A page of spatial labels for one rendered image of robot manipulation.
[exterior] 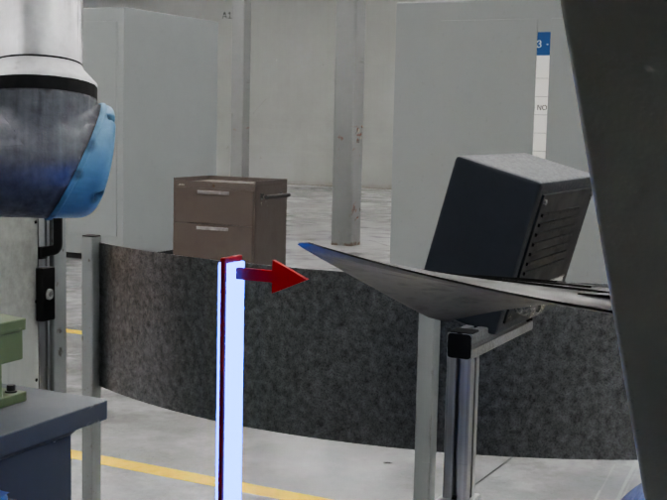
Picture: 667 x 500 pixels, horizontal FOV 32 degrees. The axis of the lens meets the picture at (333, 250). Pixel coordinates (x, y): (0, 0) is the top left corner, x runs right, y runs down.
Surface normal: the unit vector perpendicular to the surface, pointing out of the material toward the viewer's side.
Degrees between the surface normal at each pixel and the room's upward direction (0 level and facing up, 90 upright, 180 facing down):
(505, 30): 90
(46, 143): 81
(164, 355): 90
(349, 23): 90
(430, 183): 90
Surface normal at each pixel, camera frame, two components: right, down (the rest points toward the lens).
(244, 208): -0.42, 0.09
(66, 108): 0.65, -0.04
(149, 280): -0.67, 0.07
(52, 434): 0.90, 0.07
